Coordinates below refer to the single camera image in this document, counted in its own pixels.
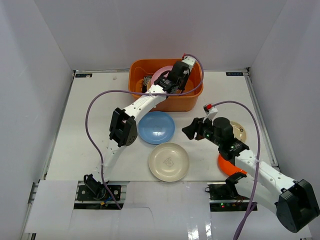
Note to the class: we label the small cream patterned plate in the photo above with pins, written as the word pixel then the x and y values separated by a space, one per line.
pixel 238 131

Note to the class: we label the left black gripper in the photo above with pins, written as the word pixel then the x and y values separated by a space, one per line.
pixel 183 81

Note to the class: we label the cream round plate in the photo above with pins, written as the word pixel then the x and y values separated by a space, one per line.
pixel 169 162

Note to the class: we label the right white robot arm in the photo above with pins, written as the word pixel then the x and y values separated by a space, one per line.
pixel 293 202

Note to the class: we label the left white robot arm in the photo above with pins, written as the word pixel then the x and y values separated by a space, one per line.
pixel 123 126

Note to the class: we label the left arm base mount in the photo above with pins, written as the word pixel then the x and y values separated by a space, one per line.
pixel 86 200

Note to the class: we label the orange plastic bin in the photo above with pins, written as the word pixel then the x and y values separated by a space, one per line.
pixel 147 67

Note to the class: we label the blue round plate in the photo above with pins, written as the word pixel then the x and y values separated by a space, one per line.
pixel 156 127

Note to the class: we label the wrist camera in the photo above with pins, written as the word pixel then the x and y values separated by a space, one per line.
pixel 210 111
pixel 189 60

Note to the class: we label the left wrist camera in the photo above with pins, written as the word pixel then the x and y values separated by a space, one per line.
pixel 189 60

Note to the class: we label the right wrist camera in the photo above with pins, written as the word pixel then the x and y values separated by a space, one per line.
pixel 210 111

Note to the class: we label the orange round plate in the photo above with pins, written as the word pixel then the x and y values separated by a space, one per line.
pixel 228 168

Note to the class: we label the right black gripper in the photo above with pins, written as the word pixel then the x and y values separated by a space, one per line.
pixel 197 126

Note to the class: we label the pink round plate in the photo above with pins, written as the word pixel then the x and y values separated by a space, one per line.
pixel 157 74

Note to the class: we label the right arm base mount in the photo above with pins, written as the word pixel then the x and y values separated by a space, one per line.
pixel 221 199

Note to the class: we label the black floral rectangular plate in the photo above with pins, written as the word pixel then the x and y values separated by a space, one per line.
pixel 146 83

